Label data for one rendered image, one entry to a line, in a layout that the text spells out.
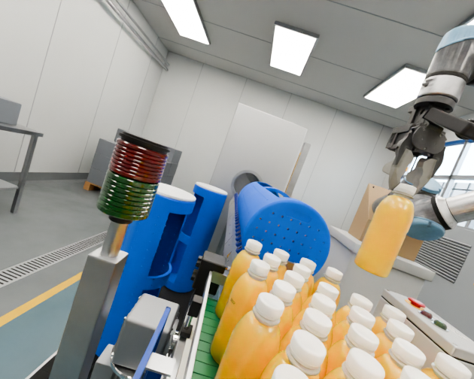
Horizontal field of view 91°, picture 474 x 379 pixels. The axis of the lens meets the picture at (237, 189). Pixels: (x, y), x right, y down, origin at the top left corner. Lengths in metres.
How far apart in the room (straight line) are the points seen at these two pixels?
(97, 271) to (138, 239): 0.86
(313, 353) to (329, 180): 5.86
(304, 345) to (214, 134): 5.82
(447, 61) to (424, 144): 0.17
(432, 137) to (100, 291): 0.66
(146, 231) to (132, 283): 0.26
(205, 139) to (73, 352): 5.78
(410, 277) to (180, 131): 5.72
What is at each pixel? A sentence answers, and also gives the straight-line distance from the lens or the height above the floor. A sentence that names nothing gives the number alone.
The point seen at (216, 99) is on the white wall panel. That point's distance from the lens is 6.21.
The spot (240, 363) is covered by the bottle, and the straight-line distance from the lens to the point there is 0.38.
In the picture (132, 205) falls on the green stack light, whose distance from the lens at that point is 0.31.
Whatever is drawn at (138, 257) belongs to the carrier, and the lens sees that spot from 1.23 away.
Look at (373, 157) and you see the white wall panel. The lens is 6.49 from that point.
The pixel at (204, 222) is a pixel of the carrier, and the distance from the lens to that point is 1.86.
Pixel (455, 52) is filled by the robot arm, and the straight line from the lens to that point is 0.71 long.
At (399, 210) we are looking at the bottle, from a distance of 0.59.
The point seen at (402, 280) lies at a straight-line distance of 1.18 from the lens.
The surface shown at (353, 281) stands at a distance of 1.11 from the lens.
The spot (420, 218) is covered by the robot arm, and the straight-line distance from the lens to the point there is 0.99.
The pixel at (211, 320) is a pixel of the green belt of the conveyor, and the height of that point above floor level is 0.90.
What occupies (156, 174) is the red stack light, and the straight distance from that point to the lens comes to 0.31.
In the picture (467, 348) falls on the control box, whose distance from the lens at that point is 0.67.
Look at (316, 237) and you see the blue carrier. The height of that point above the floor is 1.15.
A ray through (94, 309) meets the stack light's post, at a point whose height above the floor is 1.03.
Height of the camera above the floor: 1.27
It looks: 5 degrees down
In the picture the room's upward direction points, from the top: 20 degrees clockwise
